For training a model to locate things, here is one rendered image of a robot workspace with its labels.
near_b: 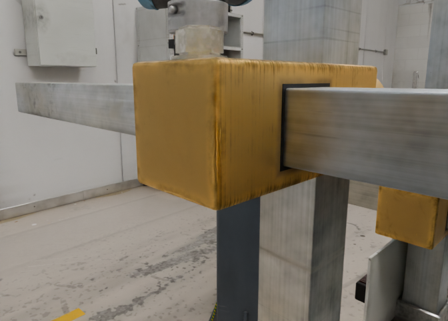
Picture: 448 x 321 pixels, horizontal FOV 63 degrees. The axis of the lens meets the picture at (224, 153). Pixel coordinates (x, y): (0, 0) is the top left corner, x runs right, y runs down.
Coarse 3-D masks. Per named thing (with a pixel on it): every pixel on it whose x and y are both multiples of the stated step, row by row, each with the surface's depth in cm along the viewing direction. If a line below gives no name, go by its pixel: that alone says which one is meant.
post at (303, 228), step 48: (288, 0) 17; (336, 0) 17; (288, 48) 18; (336, 48) 17; (288, 192) 19; (336, 192) 19; (288, 240) 19; (336, 240) 20; (288, 288) 20; (336, 288) 21
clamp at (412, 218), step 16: (384, 192) 33; (400, 192) 32; (384, 208) 34; (400, 208) 33; (416, 208) 32; (432, 208) 31; (384, 224) 34; (400, 224) 33; (416, 224) 32; (432, 224) 31; (400, 240) 33; (416, 240) 32; (432, 240) 31
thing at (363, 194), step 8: (352, 184) 39; (360, 184) 39; (368, 184) 38; (352, 192) 39; (360, 192) 39; (368, 192) 38; (376, 192) 38; (352, 200) 40; (360, 200) 39; (368, 200) 38; (376, 200) 38; (376, 208) 38
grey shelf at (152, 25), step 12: (144, 12) 301; (156, 12) 291; (228, 12) 328; (144, 24) 303; (156, 24) 293; (228, 24) 357; (144, 36) 306; (156, 36) 295; (168, 36) 285; (228, 36) 359; (144, 48) 308; (156, 48) 297; (168, 48) 288; (228, 48) 335; (240, 48) 347; (144, 60) 311; (156, 60) 300
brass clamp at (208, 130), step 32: (160, 64) 13; (192, 64) 12; (224, 64) 11; (256, 64) 12; (288, 64) 14; (320, 64) 15; (160, 96) 13; (192, 96) 12; (224, 96) 12; (256, 96) 13; (160, 128) 14; (192, 128) 12; (224, 128) 12; (256, 128) 13; (160, 160) 14; (192, 160) 13; (224, 160) 12; (256, 160) 13; (192, 192) 13; (224, 192) 12; (256, 192) 13
